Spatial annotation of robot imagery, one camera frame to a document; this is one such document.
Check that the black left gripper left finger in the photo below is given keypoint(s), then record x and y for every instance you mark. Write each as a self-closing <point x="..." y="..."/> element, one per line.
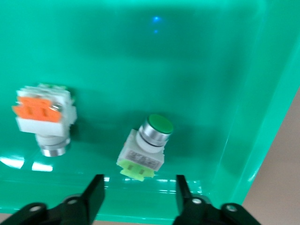
<point x="89" y="201"/>

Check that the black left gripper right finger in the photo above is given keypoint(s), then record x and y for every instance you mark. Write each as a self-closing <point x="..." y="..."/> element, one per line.
<point x="187" y="206"/>

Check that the green button orange contact block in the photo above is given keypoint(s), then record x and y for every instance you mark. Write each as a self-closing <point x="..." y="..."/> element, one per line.
<point x="39" y="112"/>

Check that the green plastic tray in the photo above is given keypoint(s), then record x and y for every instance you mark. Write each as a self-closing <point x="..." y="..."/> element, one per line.
<point x="140" y="70"/>

